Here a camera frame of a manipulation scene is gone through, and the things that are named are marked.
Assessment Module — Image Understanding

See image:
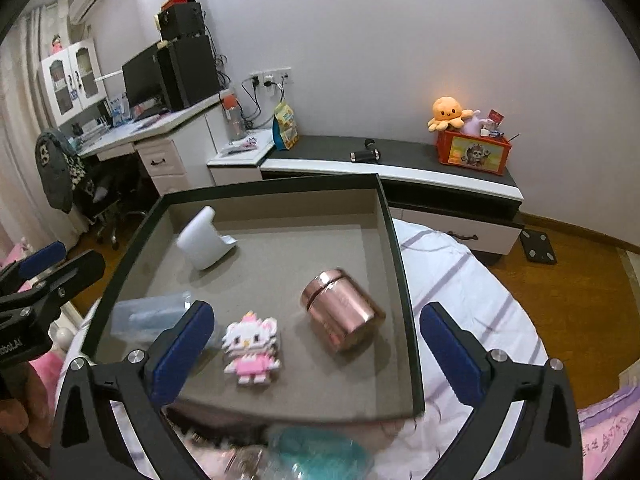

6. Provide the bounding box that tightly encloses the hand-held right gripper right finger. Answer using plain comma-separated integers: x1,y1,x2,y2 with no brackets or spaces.
419,302,586,480

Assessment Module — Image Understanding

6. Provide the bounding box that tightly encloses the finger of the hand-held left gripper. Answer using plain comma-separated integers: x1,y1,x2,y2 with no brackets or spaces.
0,249,107,323
0,241,67,286

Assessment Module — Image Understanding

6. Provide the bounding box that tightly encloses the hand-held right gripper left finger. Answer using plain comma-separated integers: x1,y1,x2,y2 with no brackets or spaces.
47,300,217,480

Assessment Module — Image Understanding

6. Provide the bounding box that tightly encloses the pink box with dark rim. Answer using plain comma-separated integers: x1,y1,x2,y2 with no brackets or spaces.
80,172,427,423

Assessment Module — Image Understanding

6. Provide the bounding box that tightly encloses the clear teal plastic container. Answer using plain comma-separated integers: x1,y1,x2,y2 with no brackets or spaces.
227,427,376,480

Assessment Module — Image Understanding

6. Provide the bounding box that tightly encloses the person's left hand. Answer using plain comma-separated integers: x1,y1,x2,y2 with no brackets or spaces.
0,362,53,448

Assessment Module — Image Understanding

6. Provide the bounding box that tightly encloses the pink quilt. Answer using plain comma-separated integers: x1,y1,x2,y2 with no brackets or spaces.
0,240,68,416

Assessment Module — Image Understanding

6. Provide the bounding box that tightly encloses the clear plastic case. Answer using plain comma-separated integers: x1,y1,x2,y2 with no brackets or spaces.
110,291,197,346

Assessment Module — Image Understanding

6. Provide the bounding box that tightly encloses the cat building block figure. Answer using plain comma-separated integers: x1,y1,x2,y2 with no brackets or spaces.
221,312,285,387

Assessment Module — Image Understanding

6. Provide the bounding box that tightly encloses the black office chair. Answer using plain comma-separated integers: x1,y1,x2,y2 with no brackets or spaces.
75,157,146,251

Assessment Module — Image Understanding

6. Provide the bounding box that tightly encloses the white striped bed sheet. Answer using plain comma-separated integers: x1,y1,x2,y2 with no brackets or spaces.
60,217,583,480

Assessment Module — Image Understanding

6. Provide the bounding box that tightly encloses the dark patterned jacket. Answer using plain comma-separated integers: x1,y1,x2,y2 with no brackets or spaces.
35,130,88,213

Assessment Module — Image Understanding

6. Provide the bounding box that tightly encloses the rose gold metal canister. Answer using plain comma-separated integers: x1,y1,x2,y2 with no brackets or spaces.
300,268,387,354

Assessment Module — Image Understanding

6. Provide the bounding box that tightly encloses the light curtain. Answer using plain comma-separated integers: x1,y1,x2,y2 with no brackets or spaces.
0,5,71,241

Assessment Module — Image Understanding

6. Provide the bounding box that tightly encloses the black bathroom scale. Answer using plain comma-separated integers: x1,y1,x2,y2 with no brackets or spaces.
519,227,558,264

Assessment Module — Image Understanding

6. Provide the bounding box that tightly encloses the white desk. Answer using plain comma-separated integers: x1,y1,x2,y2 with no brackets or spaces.
75,91,236,196

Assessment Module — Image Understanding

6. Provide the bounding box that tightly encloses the purple printed blanket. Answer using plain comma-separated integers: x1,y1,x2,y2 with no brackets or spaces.
577,387,640,480

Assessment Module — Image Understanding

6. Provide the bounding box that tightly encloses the white glass-door cabinet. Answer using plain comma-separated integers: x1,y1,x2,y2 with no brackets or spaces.
40,39,108,128

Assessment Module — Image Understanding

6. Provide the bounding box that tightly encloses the white nightstand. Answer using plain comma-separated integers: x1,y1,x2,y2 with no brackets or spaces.
207,130,276,188

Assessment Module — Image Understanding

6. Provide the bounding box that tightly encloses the red storage crate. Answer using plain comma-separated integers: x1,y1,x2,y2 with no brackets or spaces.
435,127,512,177

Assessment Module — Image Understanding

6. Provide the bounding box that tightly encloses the black monitor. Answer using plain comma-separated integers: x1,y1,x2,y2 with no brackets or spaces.
121,42,168,111

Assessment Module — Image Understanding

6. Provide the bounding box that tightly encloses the low black white cabinet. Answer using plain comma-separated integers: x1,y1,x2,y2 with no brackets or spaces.
260,135,525,267

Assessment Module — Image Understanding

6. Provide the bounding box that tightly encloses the black massage gun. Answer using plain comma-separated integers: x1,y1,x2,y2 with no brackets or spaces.
350,138,379,163

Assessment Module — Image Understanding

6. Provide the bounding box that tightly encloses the orange lid bottle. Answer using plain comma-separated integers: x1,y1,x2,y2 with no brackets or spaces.
222,92,247,141

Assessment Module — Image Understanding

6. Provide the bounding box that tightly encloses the black computer tower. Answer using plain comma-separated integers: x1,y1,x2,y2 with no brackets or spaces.
156,34,222,111

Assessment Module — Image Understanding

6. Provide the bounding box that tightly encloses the purple plush toy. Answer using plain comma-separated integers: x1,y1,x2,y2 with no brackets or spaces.
461,109,488,136

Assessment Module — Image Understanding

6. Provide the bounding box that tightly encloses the orange octopus plush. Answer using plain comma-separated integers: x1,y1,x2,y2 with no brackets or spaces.
427,96,473,133

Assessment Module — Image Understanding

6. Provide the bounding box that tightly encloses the blue yellow snack bag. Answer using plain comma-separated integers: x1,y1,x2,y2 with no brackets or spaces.
271,101,300,152

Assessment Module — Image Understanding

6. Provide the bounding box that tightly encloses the black box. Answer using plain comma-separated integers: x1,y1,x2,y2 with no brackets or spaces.
157,2,207,41

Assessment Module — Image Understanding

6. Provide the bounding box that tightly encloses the cream bed frame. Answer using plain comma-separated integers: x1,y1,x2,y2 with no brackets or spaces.
619,247,640,306

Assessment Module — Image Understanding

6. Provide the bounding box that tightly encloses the black cable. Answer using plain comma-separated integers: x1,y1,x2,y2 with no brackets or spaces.
241,77,262,127

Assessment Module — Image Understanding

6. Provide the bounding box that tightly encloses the white wall outlet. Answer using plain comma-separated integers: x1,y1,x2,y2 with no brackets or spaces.
250,66,293,86

